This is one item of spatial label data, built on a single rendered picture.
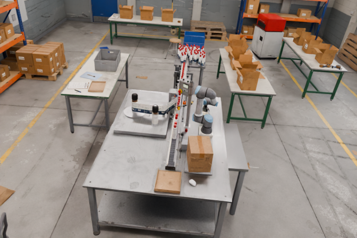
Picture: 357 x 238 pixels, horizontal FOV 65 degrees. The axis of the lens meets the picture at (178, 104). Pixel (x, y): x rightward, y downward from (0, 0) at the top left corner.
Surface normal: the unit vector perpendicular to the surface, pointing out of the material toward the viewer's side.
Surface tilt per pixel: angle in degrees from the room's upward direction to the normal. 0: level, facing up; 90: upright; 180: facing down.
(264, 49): 90
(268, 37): 90
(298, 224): 0
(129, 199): 1
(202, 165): 90
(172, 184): 0
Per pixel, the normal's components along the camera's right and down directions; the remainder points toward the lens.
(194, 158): 0.06, 0.52
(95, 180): 0.07, -0.86
